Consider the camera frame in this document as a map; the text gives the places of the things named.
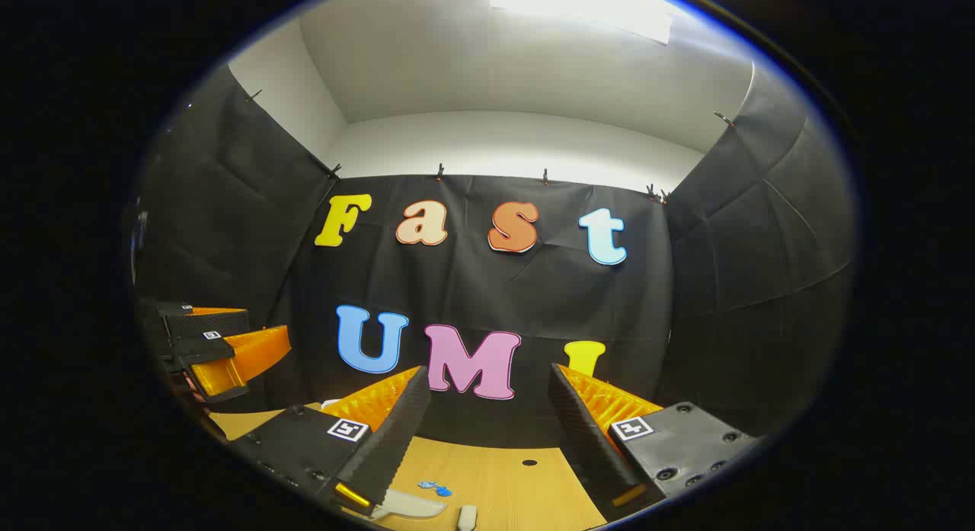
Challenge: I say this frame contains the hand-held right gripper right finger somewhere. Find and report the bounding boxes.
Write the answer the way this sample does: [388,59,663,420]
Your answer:
[548,362,756,523]

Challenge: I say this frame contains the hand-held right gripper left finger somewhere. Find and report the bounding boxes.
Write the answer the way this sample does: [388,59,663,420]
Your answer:
[227,365,433,518]

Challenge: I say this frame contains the white dustpan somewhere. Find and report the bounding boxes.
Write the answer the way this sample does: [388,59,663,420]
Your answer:
[371,488,450,521]

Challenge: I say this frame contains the ceiling light panel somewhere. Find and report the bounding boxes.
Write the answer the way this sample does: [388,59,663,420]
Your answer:
[487,0,676,46]

